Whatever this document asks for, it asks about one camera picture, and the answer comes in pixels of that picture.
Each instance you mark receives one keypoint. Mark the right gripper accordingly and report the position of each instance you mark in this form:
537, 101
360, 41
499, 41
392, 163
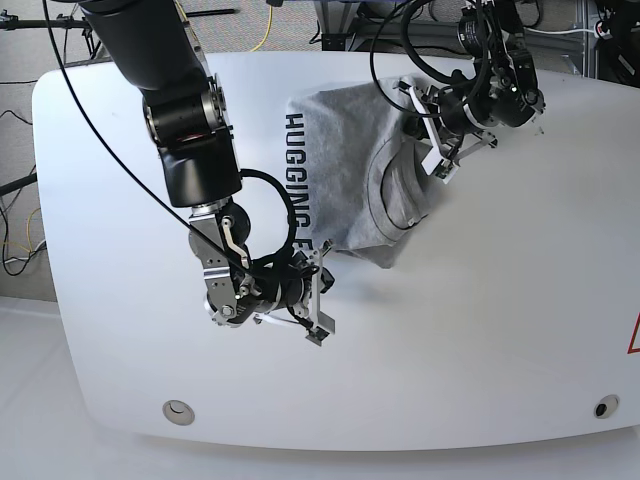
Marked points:
297, 299

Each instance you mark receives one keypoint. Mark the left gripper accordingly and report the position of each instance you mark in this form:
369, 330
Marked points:
449, 122

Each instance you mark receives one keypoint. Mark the grey T-shirt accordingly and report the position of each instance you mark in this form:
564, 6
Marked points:
353, 175

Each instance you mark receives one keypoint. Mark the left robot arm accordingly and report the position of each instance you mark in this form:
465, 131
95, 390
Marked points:
504, 90

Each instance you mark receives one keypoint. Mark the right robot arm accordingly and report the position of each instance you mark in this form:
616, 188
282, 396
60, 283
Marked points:
185, 112

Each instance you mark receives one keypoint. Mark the table grommet hole left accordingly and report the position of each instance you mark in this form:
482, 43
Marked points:
178, 412

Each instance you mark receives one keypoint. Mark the table grommet hole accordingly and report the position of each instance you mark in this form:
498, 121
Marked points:
178, 412
607, 406

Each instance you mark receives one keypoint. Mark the table grommet hole right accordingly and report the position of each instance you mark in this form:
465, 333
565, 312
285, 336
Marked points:
607, 406

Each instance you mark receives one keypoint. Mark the red warning triangle sticker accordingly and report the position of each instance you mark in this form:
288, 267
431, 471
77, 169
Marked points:
634, 345

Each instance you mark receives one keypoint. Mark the black tripod stand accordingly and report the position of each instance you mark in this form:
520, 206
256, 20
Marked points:
74, 20

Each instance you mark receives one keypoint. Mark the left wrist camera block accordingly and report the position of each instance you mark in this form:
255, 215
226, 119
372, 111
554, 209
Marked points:
435, 164

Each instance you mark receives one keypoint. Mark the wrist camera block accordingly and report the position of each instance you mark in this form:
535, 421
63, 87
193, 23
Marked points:
322, 327
435, 164

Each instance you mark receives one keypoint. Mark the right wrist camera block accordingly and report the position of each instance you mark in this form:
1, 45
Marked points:
322, 327

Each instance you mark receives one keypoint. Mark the black metal frame base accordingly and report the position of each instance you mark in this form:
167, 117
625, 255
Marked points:
355, 25

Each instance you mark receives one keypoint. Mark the aluminium frame post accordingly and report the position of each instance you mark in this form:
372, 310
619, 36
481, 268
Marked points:
583, 58

